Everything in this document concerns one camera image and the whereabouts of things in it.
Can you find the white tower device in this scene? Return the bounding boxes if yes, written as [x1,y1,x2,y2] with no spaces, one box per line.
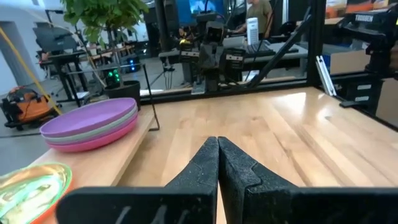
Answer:
[246,17,259,46]

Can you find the long grey desk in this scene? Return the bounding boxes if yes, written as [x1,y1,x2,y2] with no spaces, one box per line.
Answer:
[158,42,308,72]

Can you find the black desk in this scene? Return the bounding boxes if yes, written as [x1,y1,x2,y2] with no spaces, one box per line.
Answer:
[39,49,91,103]

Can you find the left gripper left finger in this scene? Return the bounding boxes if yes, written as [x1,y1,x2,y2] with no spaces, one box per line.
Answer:
[55,136,220,224]

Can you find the orange translucent plate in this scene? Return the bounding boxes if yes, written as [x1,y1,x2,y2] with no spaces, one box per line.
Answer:
[29,174,75,224]

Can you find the teal plastic plate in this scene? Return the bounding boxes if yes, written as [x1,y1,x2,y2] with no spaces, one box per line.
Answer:
[41,105,139,144]

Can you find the black plant pot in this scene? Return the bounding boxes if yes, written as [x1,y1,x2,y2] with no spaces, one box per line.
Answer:
[104,80,142,111]

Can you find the blue screen monitor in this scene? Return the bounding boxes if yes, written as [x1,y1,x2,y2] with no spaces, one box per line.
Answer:
[175,0,224,19]

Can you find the person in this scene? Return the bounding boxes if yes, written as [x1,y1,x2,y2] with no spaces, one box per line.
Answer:
[233,0,274,40]

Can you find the green translucent plate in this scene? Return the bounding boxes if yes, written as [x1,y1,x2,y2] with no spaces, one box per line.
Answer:
[0,161,73,224]

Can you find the black monitor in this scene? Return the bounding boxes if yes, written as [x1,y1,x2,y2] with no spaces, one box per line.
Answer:
[32,26,75,53]

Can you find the magenta pink plastic plate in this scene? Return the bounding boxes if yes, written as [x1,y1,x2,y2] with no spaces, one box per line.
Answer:
[45,114,139,154]

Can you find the purple plastic plate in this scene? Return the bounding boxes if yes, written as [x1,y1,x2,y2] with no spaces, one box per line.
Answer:
[43,110,139,146]
[39,97,138,139]

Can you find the cardboard box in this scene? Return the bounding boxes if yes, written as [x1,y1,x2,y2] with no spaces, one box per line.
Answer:
[323,49,371,75]

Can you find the wooden shelf black legs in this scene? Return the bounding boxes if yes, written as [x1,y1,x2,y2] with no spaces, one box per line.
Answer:
[29,63,161,224]

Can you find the orange shop vacuum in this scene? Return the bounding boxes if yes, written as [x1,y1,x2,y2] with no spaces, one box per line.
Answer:
[0,86,60,130]

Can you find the black metal table frame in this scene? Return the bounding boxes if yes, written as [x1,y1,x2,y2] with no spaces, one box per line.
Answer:
[138,0,398,131]

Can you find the black computer box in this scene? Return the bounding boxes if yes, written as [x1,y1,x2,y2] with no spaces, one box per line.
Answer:
[101,62,144,90]

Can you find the black keyboard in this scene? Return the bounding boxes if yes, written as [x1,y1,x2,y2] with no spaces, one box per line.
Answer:
[245,42,299,58]

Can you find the yellow cable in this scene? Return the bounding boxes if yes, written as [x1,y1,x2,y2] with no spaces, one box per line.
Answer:
[0,26,63,116]

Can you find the green leafy plant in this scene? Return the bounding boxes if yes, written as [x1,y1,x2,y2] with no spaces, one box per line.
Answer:
[60,0,150,83]

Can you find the white folded panel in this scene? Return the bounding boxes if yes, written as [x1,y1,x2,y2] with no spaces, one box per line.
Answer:
[315,55,337,96]

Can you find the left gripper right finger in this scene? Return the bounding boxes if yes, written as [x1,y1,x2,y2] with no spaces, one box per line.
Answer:
[217,136,398,224]

